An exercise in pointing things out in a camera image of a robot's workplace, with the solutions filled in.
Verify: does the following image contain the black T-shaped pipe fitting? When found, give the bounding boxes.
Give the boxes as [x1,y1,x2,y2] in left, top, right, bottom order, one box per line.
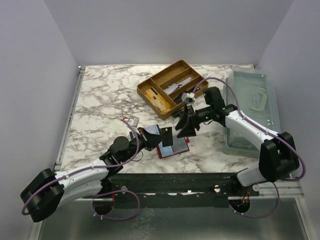
[172,110,184,119]

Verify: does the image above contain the black leather card holder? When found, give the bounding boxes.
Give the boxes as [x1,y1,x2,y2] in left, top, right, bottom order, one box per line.
[129,124,160,141]

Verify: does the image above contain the black cards in tray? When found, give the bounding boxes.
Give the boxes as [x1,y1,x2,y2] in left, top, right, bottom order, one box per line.
[173,88,194,105]

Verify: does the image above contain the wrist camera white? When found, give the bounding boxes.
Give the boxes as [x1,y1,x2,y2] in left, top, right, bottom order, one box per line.
[181,92,196,108]
[129,116,140,128]

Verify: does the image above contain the red leather card holder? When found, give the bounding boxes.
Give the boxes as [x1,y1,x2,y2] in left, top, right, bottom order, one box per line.
[156,135,190,159]

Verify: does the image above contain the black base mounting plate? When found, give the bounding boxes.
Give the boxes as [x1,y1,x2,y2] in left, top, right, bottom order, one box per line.
[100,173,259,209]

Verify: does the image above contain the yellow cards in tray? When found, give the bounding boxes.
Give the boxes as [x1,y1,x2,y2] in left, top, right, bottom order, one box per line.
[145,87,171,114]

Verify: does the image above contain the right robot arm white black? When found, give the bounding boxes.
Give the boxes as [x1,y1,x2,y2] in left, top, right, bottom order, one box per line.
[175,87,300,188]

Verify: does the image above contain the black credit card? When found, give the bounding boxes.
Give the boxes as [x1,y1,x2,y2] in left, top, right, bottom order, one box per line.
[160,127,173,147]

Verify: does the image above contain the clear plastic storage box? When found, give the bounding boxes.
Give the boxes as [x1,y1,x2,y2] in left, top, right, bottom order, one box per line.
[223,66,281,158]

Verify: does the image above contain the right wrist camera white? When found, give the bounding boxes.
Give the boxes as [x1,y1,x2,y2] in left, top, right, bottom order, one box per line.
[181,92,196,108]

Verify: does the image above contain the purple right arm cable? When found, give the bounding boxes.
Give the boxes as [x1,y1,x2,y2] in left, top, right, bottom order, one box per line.
[192,77,308,219]

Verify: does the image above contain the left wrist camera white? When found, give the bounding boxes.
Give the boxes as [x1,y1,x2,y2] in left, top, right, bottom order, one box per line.
[129,116,140,128]

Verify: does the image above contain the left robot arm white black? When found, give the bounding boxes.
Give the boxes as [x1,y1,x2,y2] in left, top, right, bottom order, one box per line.
[20,125,164,223]

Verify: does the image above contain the brown woven organizer tray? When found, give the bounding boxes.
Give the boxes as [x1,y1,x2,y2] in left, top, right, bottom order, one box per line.
[137,60,209,120]

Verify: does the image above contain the grey cards in tray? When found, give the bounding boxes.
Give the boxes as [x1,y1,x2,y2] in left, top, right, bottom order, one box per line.
[176,77,193,88]

